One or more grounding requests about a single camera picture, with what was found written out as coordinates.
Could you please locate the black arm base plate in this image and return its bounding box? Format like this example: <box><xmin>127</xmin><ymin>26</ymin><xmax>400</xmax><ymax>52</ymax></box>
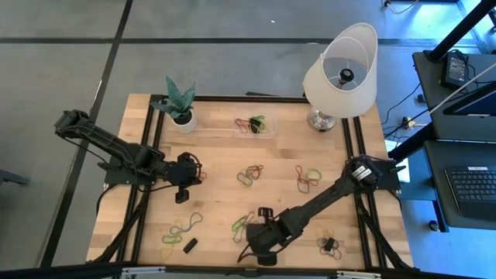
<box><xmin>97</xmin><ymin>154</ymin><xmax>157</xmax><ymax>186</ymax></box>
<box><xmin>348</xmin><ymin>158</ymin><xmax>406</xmax><ymax>191</ymax></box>

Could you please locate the black aluminium frame beam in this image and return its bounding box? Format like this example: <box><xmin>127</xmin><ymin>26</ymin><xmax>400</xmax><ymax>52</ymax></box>
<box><xmin>0</xmin><ymin>262</ymin><xmax>496</xmax><ymax>279</ymax></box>

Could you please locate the black stand pole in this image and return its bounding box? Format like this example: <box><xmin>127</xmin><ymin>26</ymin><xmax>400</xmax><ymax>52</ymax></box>
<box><xmin>427</xmin><ymin>0</ymin><xmax>496</xmax><ymax>64</ymax></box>

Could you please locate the black power adapter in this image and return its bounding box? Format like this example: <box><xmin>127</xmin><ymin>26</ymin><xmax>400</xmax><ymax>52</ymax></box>
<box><xmin>440</xmin><ymin>52</ymin><xmax>469</xmax><ymax>91</ymax></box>

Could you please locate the table lamp white shade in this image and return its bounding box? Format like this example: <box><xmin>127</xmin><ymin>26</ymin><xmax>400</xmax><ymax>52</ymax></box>
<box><xmin>301</xmin><ymin>22</ymin><xmax>379</xmax><ymax>133</ymax></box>

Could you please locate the white paper sheet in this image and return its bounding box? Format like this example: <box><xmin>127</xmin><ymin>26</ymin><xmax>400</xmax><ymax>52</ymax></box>
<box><xmin>384</xmin><ymin>138</ymin><xmax>412</xmax><ymax>184</ymax></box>

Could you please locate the black aluminium frame rail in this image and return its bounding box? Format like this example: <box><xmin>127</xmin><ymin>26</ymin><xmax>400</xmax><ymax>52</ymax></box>
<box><xmin>150</xmin><ymin>94</ymin><xmax>311</xmax><ymax>104</ymax></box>
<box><xmin>131</xmin><ymin>101</ymin><xmax>166</xmax><ymax>264</ymax></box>
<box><xmin>115</xmin><ymin>101</ymin><xmax>157</xmax><ymax>264</ymax></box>
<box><xmin>351</xmin><ymin>115</ymin><xmax>388</xmax><ymax>269</ymax></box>
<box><xmin>341</xmin><ymin>118</ymin><xmax>371</xmax><ymax>269</ymax></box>

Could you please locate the black laptop keyboard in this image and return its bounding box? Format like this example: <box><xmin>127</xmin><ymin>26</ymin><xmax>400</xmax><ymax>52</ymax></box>
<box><xmin>444</xmin><ymin>165</ymin><xmax>496</xmax><ymax>222</ymax></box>

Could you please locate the black laptop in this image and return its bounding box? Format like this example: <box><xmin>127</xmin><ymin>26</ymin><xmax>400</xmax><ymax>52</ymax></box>
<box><xmin>423</xmin><ymin>139</ymin><xmax>496</xmax><ymax>230</ymax></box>

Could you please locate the thin floor cable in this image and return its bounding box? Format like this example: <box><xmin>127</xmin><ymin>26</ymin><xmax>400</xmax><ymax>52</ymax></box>
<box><xmin>383</xmin><ymin>0</ymin><xmax>422</xmax><ymax>16</ymax></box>

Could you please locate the teal rubber band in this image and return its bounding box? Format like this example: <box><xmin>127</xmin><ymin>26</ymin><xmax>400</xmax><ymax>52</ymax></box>
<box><xmin>300</xmin><ymin>177</ymin><xmax>319</xmax><ymax>194</ymax></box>
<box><xmin>170</xmin><ymin>212</ymin><xmax>204</xmax><ymax>236</ymax></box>

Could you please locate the black diagonal frame brace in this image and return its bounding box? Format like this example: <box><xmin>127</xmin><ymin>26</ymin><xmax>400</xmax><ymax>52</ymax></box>
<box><xmin>91</xmin><ymin>185</ymin><xmax>150</xmax><ymax>264</ymax></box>
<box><xmin>356</xmin><ymin>193</ymin><xmax>412</xmax><ymax>269</ymax></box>

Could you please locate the white cable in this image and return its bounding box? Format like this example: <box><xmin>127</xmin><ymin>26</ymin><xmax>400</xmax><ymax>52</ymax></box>
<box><xmin>428</xmin><ymin>61</ymin><xmax>496</xmax><ymax>115</ymax></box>

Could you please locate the small black block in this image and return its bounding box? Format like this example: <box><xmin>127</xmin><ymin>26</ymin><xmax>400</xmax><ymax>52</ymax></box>
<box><xmin>182</xmin><ymin>237</ymin><xmax>199</xmax><ymax>255</ymax></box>

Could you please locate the snake plant in white pot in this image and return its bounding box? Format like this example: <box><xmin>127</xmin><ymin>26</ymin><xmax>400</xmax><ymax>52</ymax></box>
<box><xmin>150</xmin><ymin>75</ymin><xmax>198</xmax><ymax>135</ymax></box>

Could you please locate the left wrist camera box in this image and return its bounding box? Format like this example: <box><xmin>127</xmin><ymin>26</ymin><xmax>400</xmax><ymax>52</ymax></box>
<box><xmin>174</xmin><ymin>187</ymin><xmax>191</xmax><ymax>205</ymax></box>

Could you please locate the black desk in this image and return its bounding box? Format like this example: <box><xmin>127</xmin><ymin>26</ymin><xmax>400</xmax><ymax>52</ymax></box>
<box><xmin>412</xmin><ymin>49</ymin><xmax>496</xmax><ymax>141</ymax></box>

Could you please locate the clear plastic bin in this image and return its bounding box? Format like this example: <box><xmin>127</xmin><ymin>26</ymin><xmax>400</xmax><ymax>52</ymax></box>
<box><xmin>231</xmin><ymin>103</ymin><xmax>279</xmax><ymax>140</ymax></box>

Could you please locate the white frame bracket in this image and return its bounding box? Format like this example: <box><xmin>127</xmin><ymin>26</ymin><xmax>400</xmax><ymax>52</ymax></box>
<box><xmin>121</xmin><ymin>266</ymin><xmax>167</xmax><ymax>277</ymax></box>
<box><xmin>336</xmin><ymin>270</ymin><xmax>383</xmax><ymax>279</ymax></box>

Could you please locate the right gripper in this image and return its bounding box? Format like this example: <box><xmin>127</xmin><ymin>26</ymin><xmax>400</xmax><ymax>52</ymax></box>
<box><xmin>246</xmin><ymin>219</ymin><xmax>295</xmax><ymax>267</ymax></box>

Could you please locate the black stand bar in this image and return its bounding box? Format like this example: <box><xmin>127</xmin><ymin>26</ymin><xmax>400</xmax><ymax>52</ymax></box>
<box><xmin>387</xmin><ymin>122</ymin><xmax>437</xmax><ymax>163</ymax></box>

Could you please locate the black floor cable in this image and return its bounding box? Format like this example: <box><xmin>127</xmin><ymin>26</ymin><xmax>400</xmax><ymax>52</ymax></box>
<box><xmin>381</xmin><ymin>82</ymin><xmax>422</xmax><ymax>127</ymax></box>

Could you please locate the grey chair leg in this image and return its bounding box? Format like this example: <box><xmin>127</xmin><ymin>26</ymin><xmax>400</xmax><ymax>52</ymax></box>
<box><xmin>0</xmin><ymin>169</ymin><xmax>30</xmax><ymax>187</ymax></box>

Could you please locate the pale yellow rubber band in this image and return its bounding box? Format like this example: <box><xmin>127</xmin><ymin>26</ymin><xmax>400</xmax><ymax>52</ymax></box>
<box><xmin>159</xmin><ymin>244</ymin><xmax>176</xmax><ymax>261</ymax></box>

